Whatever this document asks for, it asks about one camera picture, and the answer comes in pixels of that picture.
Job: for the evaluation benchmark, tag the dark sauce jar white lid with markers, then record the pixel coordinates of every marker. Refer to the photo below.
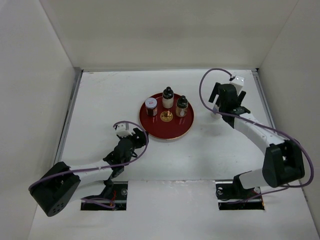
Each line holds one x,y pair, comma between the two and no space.
151,106

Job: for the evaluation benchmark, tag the black cap pepper bottle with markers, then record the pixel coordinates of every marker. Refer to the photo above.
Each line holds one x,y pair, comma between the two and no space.
167,97

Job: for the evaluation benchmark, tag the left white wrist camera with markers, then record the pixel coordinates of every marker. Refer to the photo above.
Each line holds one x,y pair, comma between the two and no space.
122,128

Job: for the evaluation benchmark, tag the red round tray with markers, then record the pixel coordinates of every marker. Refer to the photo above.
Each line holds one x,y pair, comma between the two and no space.
166,125

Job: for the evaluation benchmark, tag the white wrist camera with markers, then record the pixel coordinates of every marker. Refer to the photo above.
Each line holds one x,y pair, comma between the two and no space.
238,82
122,128

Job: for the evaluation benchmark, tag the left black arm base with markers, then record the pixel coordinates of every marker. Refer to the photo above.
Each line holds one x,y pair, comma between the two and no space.
113,197

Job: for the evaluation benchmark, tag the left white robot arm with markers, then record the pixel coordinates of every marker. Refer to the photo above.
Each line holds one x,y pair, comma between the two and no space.
91,183

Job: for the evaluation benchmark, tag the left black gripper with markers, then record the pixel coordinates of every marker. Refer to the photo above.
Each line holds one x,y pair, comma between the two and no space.
139,137

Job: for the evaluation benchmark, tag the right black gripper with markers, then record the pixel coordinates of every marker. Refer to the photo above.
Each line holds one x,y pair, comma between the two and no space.
215,92

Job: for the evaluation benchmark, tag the black cap salt bottle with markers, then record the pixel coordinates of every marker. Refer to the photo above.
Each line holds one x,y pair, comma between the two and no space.
181,106

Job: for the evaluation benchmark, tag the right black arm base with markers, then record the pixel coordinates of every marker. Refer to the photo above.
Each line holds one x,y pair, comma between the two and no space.
231,196

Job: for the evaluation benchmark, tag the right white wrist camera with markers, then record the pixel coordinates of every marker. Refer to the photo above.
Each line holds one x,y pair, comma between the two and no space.
238,82

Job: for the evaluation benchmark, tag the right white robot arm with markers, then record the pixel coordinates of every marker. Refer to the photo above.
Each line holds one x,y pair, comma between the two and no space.
283,161

